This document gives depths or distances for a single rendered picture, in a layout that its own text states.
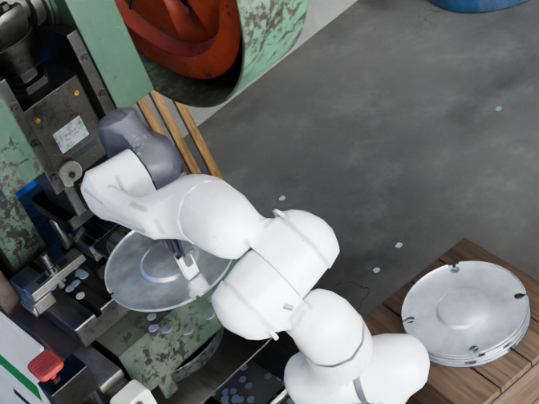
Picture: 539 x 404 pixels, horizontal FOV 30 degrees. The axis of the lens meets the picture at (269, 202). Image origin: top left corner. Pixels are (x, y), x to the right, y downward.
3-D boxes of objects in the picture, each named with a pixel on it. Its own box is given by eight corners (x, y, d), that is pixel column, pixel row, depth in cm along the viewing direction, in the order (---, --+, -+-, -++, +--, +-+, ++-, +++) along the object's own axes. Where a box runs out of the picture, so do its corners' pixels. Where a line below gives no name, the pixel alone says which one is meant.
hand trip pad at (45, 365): (79, 383, 208) (63, 360, 203) (56, 403, 206) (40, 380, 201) (62, 369, 213) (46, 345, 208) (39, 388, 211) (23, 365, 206)
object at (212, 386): (282, 329, 256) (281, 327, 256) (157, 446, 239) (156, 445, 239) (184, 269, 285) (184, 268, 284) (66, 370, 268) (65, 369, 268)
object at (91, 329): (231, 224, 239) (223, 205, 235) (85, 349, 221) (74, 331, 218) (158, 185, 259) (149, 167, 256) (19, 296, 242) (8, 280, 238)
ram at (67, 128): (140, 182, 219) (86, 71, 201) (87, 224, 214) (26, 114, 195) (98, 159, 231) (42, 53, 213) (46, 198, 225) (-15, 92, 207)
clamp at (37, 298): (94, 270, 231) (75, 238, 225) (36, 317, 225) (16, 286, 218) (80, 260, 235) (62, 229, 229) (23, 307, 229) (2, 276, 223)
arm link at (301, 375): (369, 361, 156) (256, 381, 159) (396, 405, 177) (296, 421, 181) (359, 295, 161) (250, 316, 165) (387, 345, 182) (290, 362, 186)
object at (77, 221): (144, 186, 227) (135, 167, 224) (76, 240, 220) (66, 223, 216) (106, 165, 238) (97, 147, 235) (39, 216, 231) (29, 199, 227)
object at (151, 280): (135, 335, 200) (134, 333, 200) (87, 258, 221) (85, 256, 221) (258, 261, 206) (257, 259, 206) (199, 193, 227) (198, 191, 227)
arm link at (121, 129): (150, 212, 179) (197, 182, 181) (122, 155, 171) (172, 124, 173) (110, 171, 192) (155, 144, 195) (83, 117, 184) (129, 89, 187)
